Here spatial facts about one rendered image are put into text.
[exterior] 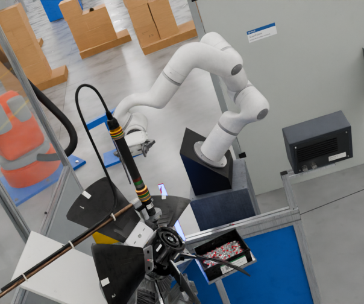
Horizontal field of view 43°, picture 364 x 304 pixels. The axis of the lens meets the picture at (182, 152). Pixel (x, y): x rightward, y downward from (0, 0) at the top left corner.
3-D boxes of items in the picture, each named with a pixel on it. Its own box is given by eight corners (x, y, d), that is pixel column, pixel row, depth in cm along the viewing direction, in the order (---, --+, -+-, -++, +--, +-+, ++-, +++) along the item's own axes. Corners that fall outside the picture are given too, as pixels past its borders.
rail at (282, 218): (120, 274, 223) (114, 262, 220) (120, 268, 227) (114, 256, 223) (302, 222, 214) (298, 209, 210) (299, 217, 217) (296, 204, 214)
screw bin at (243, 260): (208, 282, 195) (203, 271, 192) (196, 259, 210) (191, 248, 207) (254, 260, 198) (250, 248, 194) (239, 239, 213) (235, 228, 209)
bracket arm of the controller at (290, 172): (282, 181, 204) (281, 175, 202) (281, 177, 206) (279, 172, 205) (335, 165, 201) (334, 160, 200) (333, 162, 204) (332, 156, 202)
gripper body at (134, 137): (150, 140, 183) (150, 153, 173) (127, 148, 184) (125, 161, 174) (144, 124, 179) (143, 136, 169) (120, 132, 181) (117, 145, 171)
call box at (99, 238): (99, 250, 213) (90, 233, 208) (102, 236, 222) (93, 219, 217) (132, 240, 211) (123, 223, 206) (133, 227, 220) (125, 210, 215)
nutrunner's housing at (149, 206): (153, 226, 166) (105, 114, 146) (148, 222, 169) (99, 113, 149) (162, 219, 168) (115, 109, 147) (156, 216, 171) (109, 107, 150)
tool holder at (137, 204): (146, 228, 162) (136, 205, 158) (136, 221, 168) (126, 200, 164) (166, 213, 166) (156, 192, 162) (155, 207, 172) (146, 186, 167)
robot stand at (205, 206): (234, 288, 299) (191, 170, 257) (280, 279, 293) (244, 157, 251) (236, 326, 273) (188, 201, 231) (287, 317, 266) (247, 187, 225)
